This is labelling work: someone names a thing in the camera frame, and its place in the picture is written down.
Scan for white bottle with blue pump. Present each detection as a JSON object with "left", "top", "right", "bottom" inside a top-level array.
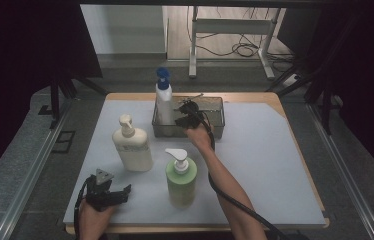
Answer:
[{"left": 154, "top": 66, "right": 175, "bottom": 137}]

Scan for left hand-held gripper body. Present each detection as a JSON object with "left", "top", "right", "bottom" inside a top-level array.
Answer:
[{"left": 85, "top": 168, "right": 119, "bottom": 212}]

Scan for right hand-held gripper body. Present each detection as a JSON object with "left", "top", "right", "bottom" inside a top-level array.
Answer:
[{"left": 174, "top": 93, "right": 209, "bottom": 130}]

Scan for black floor cables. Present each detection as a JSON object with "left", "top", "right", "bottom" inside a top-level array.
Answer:
[{"left": 186, "top": 5, "right": 297, "bottom": 73}]

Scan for black curtain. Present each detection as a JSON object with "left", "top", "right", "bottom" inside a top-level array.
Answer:
[
  {"left": 276, "top": 3, "right": 374, "bottom": 191},
  {"left": 0, "top": 0, "right": 104, "bottom": 193}
]

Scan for black metal stand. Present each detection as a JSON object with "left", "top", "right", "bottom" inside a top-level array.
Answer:
[
  {"left": 48, "top": 75, "right": 110, "bottom": 130},
  {"left": 264, "top": 59, "right": 343, "bottom": 136}
]

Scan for green pump bottle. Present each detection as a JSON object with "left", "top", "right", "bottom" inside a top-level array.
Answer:
[{"left": 164, "top": 148, "right": 198, "bottom": 210}]

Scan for aluminium rail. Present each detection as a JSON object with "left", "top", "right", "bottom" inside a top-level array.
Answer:
[
  {"left": 306, "top": 103, "right": 374, "bottom": 240},
  {"left": 0, "top": 99, "right": 73, "bottom": 240}
]

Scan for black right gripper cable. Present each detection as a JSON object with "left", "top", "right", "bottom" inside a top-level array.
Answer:
[{"left": 198, "top": 111, "right": 291, "bottom": 240}]

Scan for white power strip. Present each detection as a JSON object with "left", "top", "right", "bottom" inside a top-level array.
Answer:
[{"left": 282, "top": 73, "right": 301, "bottom": 89}]

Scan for white metal desk frame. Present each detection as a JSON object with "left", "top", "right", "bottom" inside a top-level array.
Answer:
[{"left": 188, "top": 5, "right": 281, "bottom": 81}]

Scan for cream pump bottle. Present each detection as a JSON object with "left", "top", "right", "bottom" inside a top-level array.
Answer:
[{"left": 111, "top": 113, "right": 154, "bottom": 173}]

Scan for light blue table mat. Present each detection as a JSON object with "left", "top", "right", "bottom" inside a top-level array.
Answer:
[{"left": 62, "top": 99, "right": 328, "bottom": 226}]

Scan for person's right hand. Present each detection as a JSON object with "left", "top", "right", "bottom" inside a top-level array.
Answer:
[{"left": 184, "top": 123, "right": 215, "bottom": 154}]

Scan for dark wire mesh basket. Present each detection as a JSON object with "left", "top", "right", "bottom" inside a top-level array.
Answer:
[{"left": 151, "top": 94, "right": 226, "bottom": 140}]

